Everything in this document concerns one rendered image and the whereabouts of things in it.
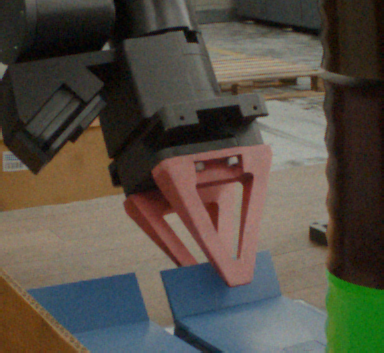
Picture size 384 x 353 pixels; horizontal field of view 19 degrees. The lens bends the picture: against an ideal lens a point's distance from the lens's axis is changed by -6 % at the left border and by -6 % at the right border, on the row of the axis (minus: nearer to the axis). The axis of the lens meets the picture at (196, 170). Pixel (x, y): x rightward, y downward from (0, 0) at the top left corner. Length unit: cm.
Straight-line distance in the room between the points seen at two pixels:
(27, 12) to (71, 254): 28
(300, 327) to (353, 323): 43
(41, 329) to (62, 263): 32
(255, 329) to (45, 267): 25
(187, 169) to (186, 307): 8
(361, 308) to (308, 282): 59
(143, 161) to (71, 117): 5
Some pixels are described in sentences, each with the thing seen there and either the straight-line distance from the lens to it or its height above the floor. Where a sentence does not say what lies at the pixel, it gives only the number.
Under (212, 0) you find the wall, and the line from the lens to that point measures 1209.
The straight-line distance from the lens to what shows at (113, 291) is 65.
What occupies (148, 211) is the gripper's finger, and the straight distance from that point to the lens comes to 69.
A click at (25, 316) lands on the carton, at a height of 96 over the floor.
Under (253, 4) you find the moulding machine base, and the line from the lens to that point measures 1166.
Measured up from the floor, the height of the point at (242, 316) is 92.
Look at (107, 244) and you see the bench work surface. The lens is 89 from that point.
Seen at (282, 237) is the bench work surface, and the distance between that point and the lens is 89.
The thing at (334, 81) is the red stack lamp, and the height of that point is 112.
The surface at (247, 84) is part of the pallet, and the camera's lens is 691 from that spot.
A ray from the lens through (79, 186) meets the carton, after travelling 402.
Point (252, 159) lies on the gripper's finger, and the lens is 66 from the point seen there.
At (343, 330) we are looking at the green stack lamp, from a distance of 20.
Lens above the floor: 115
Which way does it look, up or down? 13 degrees down
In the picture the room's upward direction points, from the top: 3 degrees counter-clockwise
